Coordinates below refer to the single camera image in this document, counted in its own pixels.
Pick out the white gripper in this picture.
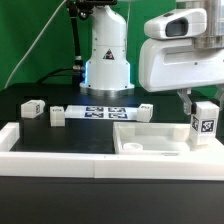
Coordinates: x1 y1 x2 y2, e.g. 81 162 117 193
138 39 224 115

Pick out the white square tabletop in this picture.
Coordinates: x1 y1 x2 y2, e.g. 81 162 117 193
113 122 224 155

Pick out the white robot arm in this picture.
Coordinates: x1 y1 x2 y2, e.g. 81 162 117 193
80 0 224 114

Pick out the white U-shaped fence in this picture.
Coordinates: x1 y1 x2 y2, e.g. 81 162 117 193
0 122 224 181

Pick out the white tag plate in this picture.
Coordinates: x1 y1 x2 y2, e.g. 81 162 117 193
65 105 137 120

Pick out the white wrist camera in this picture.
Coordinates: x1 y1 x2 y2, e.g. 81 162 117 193
144 8 207 40

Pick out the black cable bundle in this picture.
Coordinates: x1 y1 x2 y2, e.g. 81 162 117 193
35 0 93 85

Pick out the white cable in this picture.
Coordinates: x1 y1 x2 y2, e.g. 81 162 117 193
3 0 68 90

